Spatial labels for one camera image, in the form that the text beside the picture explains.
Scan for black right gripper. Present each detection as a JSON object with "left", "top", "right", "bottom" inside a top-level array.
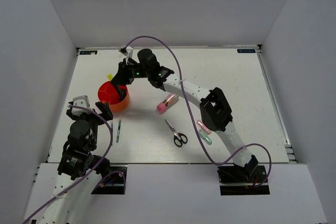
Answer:
[{"left": 111, "top": 58, "right": 151, "bottom": 87}]

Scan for green gel pen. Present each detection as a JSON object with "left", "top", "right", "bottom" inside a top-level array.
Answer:
[{"left": 116, "top": 118, "right": 122, "bottom": 143}]

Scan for yellow cap black highlighter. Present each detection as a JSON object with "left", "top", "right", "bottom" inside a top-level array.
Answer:
[{"left": 107, "top": 74, "right": 113, "bottom": 81}]

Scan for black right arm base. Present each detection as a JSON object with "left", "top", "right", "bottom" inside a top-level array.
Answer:
[{"left": 217, "top": 165, "right": 270, "bottom": 196}]

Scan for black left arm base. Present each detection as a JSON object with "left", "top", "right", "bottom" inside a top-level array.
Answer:
[{"left": 91, "top": 165, "right": 128, "bottom": 195}]

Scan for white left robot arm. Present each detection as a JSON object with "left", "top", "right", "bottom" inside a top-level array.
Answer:
[{"left": 24, "top": 101, "right": 113, "bottom": 223}]

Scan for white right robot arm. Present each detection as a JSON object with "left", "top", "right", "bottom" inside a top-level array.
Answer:
[{"left": 110, "top": 47, "right": 258, "bottom": 182}]

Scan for orange round pen holder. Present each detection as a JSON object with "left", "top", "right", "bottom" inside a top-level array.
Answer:
[{"left": 98, "top": 81, "right": 130, "bottom": 113}]

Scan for pink cylindrical pencil case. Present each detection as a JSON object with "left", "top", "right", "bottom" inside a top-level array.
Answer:
[{"left": 156, "top": 93, "right": 179, "bottom": 114}]

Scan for left corner label sticker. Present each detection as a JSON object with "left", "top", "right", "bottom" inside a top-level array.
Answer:
[{"left": 79, "top": 50, "right": 98, "bottom": 55}]

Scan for corner label sticker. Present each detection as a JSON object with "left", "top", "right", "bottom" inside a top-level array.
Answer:
[
  {"left": 79, "top": 50, "right": 98, "bottom": 55},
  {"left": 237, "top": 48, "right": 256, "bottom": 54}
]

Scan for pink correction tape case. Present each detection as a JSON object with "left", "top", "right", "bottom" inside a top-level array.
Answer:
[{"left": 197, "top": 120, "right": 211, "bottom": 135}]

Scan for green correction tape case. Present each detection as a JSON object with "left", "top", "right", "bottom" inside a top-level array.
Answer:
[{"left": 198, "top": 129, "right": 213, "bottom": 145}]

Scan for right corner label sticker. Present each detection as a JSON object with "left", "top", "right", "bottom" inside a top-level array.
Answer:
[{"left": 237, "top": 48, "right": 256, "bottom": 54}]

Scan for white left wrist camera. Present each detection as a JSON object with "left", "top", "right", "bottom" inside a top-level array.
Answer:
[{"left": 68, "top": 95, "right": 90, "bottom": 116}]

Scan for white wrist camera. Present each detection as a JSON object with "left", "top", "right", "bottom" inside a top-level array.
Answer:
[
  {"left": 68, "top": 95, "right": 90, "bottom": 116},
  {"left": 119, "top": 46, "right": 133, "bottom": 65}
]

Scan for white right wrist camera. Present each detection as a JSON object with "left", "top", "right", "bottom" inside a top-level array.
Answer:
[{"left": 119, "top": 46, "right": 133, "bottom": 65}]

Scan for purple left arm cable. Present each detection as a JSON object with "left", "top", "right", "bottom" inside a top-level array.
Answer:
[{"left": 22, "top": 105, "right": 126, "bottom": 224}]

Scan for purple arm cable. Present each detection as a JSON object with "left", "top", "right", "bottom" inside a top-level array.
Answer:
[
  {"left": 22, "top": 105, "right": 126, "bottom": 224},
  {"left": 122, "top": 35, "right": 272, "bottom": 189}
]

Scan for black handled scissors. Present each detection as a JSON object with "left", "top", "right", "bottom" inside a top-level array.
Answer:
[{"left": 165, "top": 120, "right": 188, "bottom": 147}]

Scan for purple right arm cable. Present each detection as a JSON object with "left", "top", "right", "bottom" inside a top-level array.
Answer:
[{"left": 122, "top": 35, "right": 272, "bottom": 189}]

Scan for aluminium table edge rail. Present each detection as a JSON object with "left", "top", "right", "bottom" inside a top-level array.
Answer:
[{"left": 256, "top": 44, "right": 298, "bottom": 164}]

